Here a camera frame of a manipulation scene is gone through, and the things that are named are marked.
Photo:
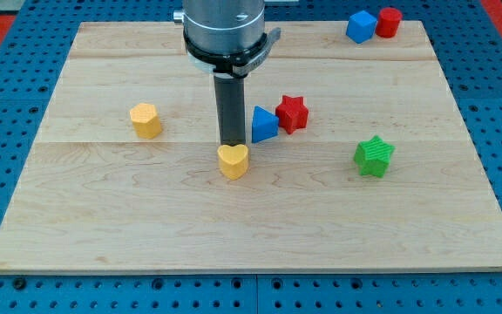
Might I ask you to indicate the yellow heart block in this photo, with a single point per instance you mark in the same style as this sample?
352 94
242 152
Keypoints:
233 160

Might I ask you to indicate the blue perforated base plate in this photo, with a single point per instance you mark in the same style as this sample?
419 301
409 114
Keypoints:
35 37

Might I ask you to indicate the wooden board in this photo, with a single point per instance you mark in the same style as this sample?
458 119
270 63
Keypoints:
96 199

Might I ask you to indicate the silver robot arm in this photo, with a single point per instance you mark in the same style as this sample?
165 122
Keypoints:
227 39

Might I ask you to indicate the blue triangle block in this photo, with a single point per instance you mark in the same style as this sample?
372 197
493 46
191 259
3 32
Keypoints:
264 125

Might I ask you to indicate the red cylinder block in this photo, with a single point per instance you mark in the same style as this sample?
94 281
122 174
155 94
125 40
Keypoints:
388 21

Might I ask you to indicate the green star block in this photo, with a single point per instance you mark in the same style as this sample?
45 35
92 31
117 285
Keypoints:
373 156

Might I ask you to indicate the red star block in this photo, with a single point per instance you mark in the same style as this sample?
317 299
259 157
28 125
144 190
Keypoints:
292 113

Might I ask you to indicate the yellow hexagon block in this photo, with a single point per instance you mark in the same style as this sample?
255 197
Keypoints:
145 120

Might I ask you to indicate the blue cube block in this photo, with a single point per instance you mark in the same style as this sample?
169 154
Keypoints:
361 26

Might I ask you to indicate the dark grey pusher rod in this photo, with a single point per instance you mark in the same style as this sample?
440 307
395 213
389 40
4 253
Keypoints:
230 102

